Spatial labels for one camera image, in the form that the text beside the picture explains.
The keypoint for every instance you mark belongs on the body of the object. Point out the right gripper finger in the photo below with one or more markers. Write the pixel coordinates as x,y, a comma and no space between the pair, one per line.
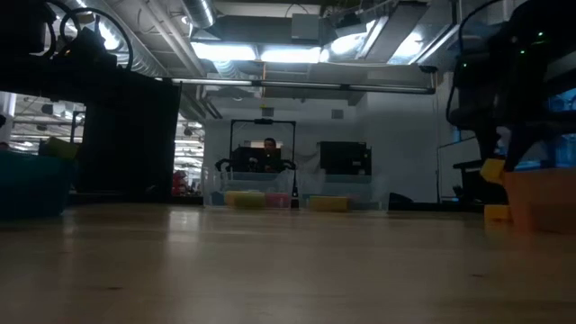
486,144
519,148

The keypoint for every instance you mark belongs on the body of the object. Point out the small yellow lego brick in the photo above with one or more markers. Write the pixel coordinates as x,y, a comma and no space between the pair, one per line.
497,212
492,171

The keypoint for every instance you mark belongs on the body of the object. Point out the light green arch block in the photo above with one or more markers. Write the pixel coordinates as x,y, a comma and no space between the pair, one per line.
58,147

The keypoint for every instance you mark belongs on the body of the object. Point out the clear plastic bin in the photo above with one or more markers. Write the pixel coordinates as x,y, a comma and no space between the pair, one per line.
252,182
369,186

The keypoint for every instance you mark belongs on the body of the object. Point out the long yellow wooden block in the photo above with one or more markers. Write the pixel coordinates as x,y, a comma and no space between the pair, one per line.
328,204

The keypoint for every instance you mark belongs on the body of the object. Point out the red wooden block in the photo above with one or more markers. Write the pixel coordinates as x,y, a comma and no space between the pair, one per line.
277,200

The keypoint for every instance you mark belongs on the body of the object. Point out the white board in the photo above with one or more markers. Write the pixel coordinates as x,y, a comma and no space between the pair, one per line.
454,162

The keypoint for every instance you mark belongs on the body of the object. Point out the black desk equipment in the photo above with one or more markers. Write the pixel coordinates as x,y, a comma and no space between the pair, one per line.
472,184

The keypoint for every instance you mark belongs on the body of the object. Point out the orange plastic bin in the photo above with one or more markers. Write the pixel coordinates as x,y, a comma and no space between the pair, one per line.
544,202

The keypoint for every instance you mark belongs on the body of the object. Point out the teal plastic bin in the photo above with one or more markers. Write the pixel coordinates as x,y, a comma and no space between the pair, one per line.
31,184

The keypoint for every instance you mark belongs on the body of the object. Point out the black equipment box on stand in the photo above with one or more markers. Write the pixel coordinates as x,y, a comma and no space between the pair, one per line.
344,157

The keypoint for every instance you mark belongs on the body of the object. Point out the red background object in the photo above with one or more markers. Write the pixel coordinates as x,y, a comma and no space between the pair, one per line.
182,184

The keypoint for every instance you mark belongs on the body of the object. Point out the grey horizontal pipe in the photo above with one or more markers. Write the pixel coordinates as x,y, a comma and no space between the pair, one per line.
315,85

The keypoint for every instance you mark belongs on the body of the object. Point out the ceiling light panel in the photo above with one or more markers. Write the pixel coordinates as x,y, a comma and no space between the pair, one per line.
225,51
290,55

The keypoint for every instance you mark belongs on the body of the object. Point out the blue wooden cylinder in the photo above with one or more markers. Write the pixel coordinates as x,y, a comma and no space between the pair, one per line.
218,199

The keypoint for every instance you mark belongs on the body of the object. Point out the grey vent box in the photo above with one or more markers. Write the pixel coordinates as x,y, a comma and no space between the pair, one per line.
306,27

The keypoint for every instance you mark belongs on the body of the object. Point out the person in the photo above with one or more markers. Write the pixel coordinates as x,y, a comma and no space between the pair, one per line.
270,150

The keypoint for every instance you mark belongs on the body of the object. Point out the black monitor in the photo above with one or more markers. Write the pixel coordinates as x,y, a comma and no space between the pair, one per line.
245,157

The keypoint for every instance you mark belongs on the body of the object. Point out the light green wooden block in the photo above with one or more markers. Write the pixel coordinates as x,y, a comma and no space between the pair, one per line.
255,200

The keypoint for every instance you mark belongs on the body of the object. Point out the silver corrugated duct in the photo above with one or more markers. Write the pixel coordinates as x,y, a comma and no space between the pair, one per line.
144,54

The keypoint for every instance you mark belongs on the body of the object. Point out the large grey air duct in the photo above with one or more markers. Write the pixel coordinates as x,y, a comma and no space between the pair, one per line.
418,40

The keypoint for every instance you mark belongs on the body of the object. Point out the silver round duct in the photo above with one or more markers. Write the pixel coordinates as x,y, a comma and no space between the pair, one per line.
198,13

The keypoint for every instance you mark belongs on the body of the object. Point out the black gantry frame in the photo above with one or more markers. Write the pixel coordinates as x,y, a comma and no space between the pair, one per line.
263,121

